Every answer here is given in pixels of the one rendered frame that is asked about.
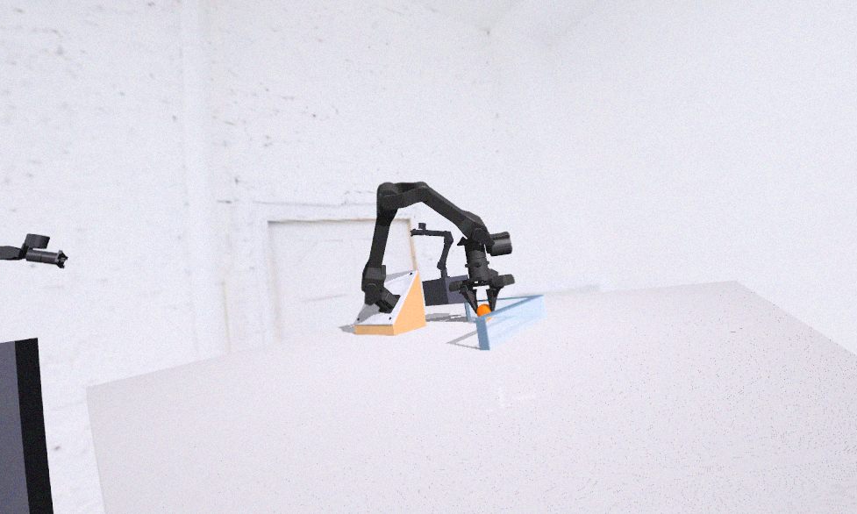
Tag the clear glass corner walls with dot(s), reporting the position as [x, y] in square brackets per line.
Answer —
[509, 323]

